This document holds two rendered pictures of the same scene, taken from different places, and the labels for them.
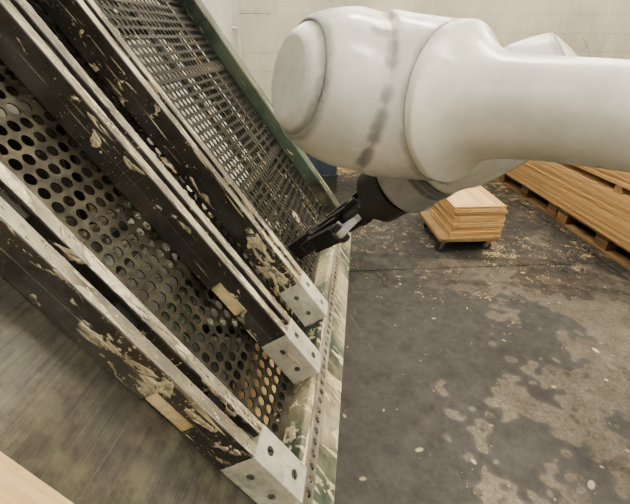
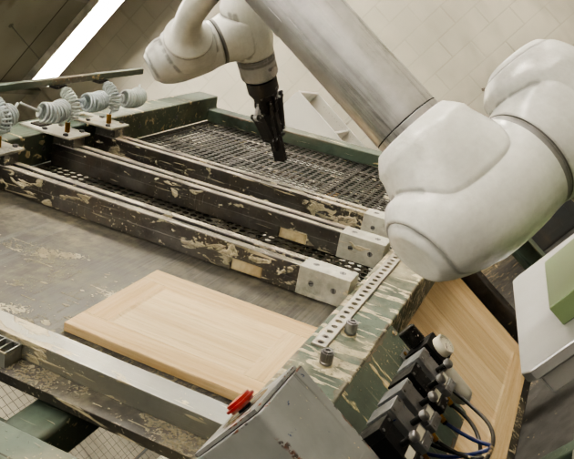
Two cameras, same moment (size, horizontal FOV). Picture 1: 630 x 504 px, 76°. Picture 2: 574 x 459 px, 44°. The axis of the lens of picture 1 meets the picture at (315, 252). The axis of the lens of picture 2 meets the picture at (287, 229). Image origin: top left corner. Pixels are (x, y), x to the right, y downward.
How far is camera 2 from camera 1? 1.37 m
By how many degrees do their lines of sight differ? 38
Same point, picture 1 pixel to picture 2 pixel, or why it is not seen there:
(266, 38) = not seen: hidden behind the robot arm
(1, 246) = (138, 223)
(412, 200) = (254, 75)
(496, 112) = (176, 32)
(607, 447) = not seen: outside the picture
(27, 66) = (133, 180)
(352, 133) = (164, 65)
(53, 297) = (166, 234)
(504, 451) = not seen: outside the picture
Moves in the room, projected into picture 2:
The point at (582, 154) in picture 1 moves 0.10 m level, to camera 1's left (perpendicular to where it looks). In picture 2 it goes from (189, 24) to (158, 59)
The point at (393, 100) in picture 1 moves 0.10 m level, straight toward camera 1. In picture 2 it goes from (166, 50) to (136, 55)
